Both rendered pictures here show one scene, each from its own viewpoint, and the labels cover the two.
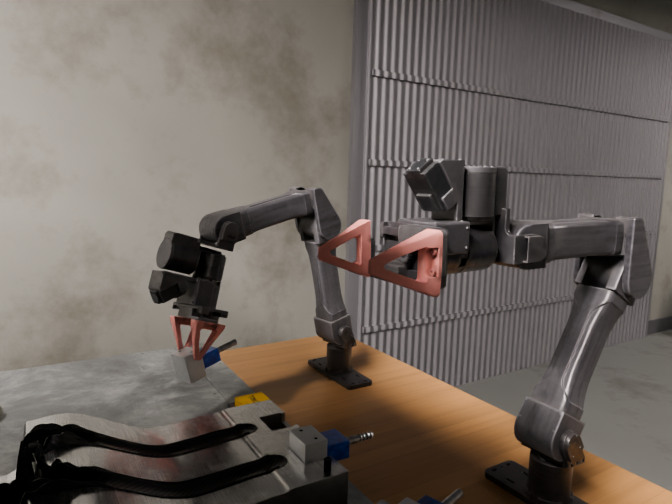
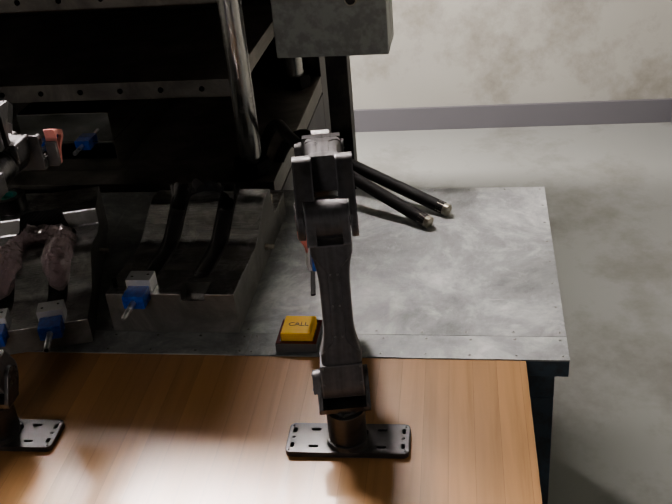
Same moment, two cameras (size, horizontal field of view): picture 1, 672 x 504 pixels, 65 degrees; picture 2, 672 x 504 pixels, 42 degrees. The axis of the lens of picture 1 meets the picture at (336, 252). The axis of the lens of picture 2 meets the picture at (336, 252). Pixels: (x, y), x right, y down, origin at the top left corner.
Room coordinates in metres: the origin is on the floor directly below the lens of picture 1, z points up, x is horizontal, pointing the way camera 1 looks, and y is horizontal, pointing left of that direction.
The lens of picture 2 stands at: (1.99, -0.83, 1.79)
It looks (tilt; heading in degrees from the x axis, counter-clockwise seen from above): 30 degrees down; 132
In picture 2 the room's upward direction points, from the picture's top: 5 degrees counter-clockwise
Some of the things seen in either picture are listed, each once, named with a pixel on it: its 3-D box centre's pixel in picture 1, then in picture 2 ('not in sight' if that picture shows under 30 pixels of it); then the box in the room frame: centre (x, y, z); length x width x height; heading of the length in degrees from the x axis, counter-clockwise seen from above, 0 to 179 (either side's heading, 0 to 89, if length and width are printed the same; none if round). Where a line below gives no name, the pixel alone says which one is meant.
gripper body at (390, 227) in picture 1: (427, 251); (10, 158); (0.60, -0.11, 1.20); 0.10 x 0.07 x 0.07; 32
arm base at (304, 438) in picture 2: (338, 358); (346, 424); (1.26, -0.02, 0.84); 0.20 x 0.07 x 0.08; 32
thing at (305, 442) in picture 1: (336, 444); (134, 300); (0.73, -0.01, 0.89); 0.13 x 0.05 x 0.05; 121
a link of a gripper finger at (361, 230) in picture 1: (359, 252); (45, 142); (0.59, -0.03, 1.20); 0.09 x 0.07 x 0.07; 122
